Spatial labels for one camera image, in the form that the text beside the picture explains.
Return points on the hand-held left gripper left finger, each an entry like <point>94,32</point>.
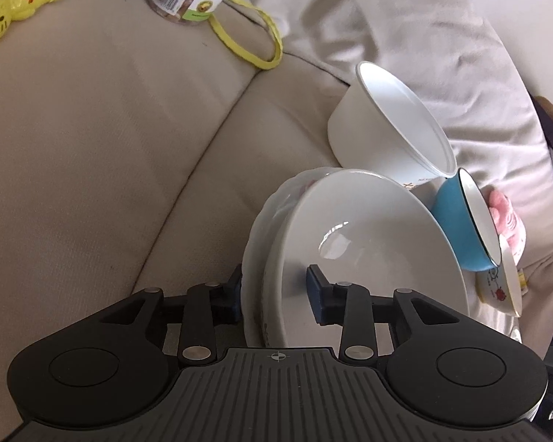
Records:
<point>233,297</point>

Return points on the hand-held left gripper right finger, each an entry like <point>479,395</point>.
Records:
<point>315,297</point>

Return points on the white scalloped plate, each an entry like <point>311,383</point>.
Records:
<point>260,239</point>

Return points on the white deep plate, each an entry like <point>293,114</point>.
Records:
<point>373,221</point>

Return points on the blue enamel bowl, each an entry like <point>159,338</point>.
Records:
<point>454,221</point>

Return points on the white paper bowl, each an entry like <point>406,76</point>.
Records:
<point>373,124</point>

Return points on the yellow fabric tag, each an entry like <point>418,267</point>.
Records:
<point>524,281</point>

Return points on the pink plush toy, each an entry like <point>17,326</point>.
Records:
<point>507,221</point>

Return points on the grey sofa cover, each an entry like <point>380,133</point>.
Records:
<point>419,32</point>

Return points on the yellow cat toy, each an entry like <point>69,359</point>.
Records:
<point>18,4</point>

